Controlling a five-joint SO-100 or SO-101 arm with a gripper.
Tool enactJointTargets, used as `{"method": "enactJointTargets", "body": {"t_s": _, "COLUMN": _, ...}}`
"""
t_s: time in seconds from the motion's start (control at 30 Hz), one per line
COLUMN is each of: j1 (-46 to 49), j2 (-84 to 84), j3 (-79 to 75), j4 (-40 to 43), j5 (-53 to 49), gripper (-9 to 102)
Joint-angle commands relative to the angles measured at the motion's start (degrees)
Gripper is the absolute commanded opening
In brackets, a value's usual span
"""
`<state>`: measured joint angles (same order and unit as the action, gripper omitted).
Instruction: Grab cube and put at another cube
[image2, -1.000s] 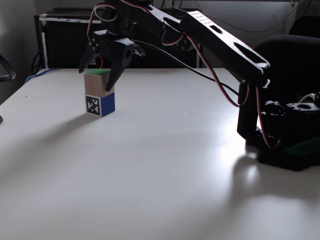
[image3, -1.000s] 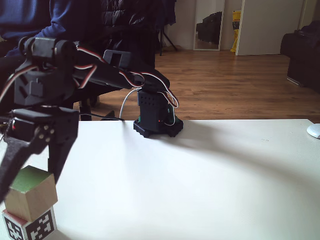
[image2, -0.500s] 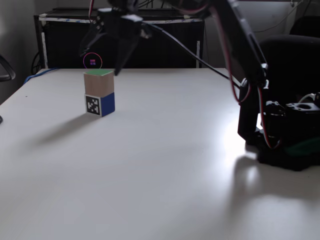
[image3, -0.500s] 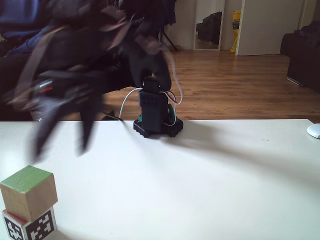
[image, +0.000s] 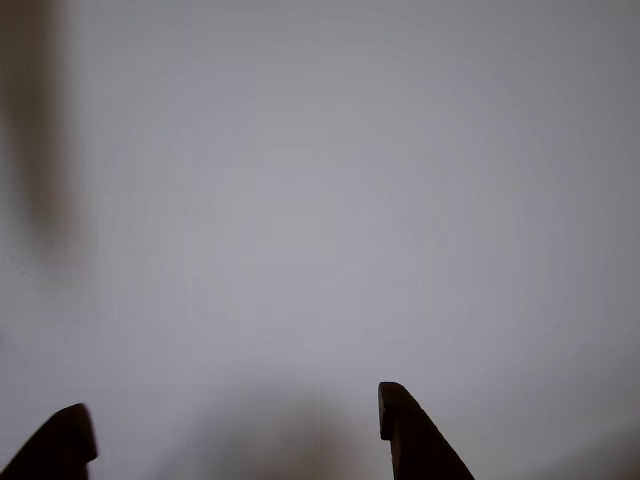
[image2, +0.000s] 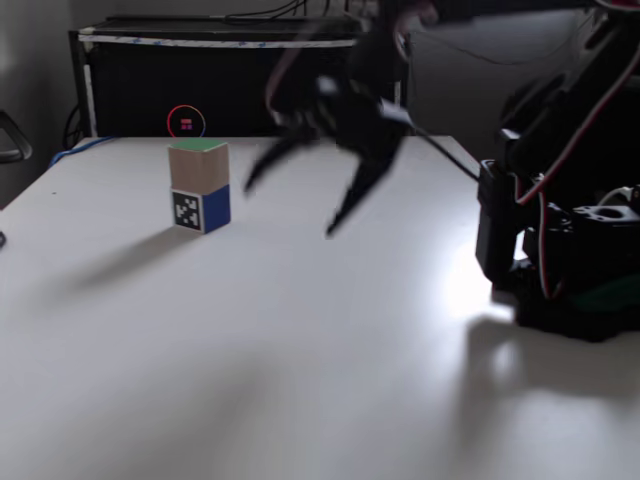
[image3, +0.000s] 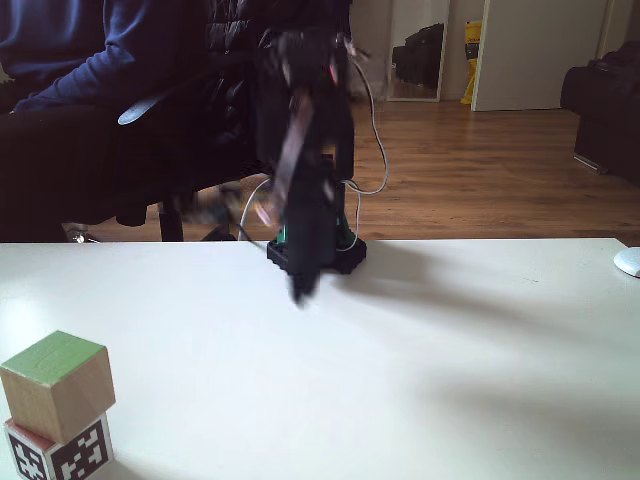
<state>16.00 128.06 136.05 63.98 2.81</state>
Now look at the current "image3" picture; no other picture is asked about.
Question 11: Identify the green-topped wooden cube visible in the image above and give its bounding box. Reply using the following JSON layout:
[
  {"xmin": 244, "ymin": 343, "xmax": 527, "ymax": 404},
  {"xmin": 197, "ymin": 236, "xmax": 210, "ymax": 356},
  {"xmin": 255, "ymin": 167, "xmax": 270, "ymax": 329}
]
[{"xmin": 0, "ymin": 329, "xmax": 117, "ymax": 446}]

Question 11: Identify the tag-printed multicolour cube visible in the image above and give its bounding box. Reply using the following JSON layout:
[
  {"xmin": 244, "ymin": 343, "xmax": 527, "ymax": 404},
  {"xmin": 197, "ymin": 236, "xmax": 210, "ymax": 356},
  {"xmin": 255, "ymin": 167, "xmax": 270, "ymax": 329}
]
[{"xmin": 3, "ymin": 412, "xmax": 115, "ymax": 480}]

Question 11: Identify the green table clamp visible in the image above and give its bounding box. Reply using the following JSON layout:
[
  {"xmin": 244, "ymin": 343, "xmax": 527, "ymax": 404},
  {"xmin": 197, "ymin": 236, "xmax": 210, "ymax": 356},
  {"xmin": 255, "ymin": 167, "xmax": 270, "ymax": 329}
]
[{"xmin": 276, "ymin": 219, "xmax": 360, "ymax": 251}]

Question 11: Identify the black office chair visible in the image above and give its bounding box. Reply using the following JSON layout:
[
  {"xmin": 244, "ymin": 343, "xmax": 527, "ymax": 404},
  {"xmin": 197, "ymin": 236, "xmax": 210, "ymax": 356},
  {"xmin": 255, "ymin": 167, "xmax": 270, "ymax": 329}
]
[{"xmin": 57, "ymin": 0, "xmax": 281, "ymax": 244}]

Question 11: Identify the white-framed mirror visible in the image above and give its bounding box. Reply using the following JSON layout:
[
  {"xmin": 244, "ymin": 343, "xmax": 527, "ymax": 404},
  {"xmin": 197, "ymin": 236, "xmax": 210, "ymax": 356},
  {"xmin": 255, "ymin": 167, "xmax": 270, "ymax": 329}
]
[{"xmin": 385, "ymin": 0, "xmax": 451, "ymax": 104}]

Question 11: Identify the black quilted jacket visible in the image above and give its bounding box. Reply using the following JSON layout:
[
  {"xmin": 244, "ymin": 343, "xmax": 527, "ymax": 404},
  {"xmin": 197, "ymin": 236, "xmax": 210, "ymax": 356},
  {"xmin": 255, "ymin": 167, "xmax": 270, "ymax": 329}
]
[{"xmin": 192, "ymin": 0, "xmax": 281, "ymax": 151}]

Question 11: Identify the yellow bag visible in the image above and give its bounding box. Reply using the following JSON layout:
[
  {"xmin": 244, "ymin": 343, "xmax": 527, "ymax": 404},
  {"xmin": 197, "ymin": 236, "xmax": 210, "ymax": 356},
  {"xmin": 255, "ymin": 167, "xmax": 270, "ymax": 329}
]
[{"xmin": 459, "ymin": 19, "xmax": 484, "ymax": 106}]

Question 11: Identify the white door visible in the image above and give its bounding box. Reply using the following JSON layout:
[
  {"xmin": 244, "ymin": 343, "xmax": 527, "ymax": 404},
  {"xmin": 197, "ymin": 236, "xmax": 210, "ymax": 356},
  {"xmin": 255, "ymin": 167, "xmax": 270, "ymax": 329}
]
[{"xmin": 469, "ymin": 0, "xmax": 614, "ymax": 112}]

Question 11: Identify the person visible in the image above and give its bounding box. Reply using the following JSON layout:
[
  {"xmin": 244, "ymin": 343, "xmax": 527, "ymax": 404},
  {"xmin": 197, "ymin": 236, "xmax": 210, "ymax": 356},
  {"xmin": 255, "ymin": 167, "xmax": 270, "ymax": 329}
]
[{"xmin": 0, "ymin": 0, "xmax": 274, "ymax": 242}]

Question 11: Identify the black sofa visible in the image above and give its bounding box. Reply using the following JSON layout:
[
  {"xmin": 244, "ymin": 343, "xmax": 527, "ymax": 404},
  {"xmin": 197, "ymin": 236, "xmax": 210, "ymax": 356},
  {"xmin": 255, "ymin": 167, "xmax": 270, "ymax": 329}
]
[{"xmin": 559, "ymin": 39, "xmax": 640, "ymax": 189}]

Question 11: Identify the white computer mouse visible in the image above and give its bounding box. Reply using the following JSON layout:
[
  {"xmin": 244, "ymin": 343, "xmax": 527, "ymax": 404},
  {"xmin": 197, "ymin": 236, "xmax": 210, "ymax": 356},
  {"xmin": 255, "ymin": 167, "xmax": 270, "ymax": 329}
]
[{"xmin": 612, "ymin": 245, "xmax": 640, "ymax": 279}]

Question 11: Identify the white cable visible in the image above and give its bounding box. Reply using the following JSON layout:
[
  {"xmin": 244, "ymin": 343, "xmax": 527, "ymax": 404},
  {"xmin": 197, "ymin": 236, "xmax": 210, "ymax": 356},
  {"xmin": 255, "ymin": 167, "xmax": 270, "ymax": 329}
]
[{"xmin": 238, "ymin": 43, "xmax": 390, "ymax": 252}]

